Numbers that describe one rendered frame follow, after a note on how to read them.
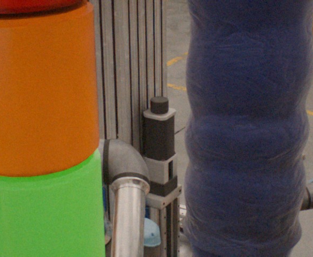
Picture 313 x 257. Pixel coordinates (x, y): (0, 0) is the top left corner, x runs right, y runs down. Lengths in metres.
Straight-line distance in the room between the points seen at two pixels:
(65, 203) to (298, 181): 1.09
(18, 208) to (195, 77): 1.00
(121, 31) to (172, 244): 0.80
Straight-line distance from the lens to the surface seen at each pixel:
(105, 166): 1.70
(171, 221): 2.37
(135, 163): 1.69
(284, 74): 1.18
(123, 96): 2.09
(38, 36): 0.22
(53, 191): 0.24
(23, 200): 0.24
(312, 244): 4.45
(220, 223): 1.30
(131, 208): 1.63
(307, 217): 4.74
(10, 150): 0.23
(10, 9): 0.22
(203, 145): 1.24
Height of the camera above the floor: 2.32
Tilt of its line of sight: 23 degrees down
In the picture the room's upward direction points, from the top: 1 degrees counter-clockwise
